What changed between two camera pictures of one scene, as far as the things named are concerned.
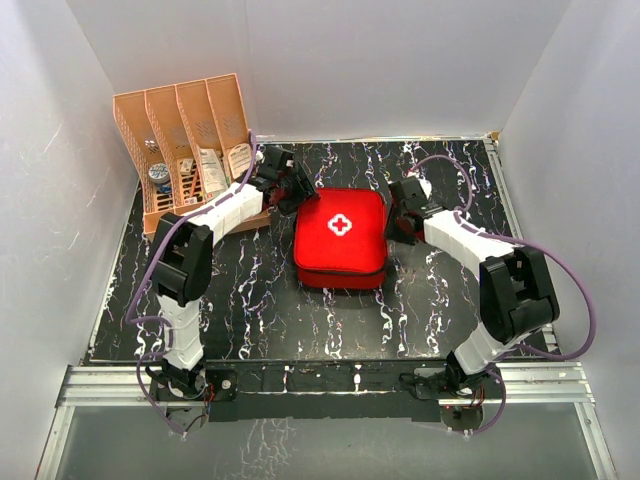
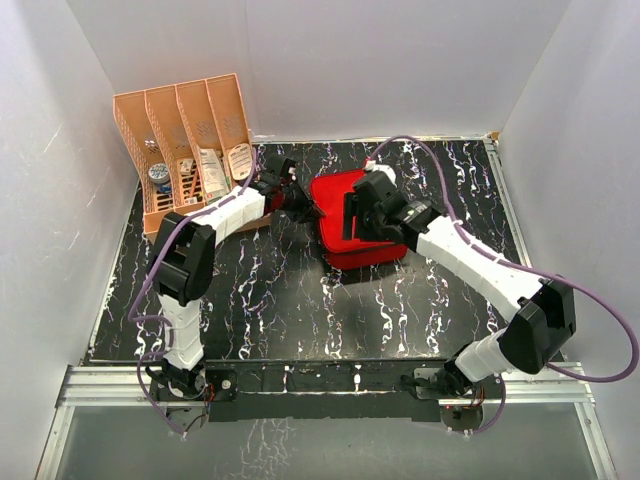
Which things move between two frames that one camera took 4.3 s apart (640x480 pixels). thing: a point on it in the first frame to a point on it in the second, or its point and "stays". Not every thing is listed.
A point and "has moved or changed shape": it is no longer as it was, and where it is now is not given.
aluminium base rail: (544, 383) stays
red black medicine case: (341, 240) has moved or changed shape
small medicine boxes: (186, 167) stays
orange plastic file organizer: (189, 141) stays
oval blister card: (240, 159) stays
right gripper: (408, 239) to (351, 217)
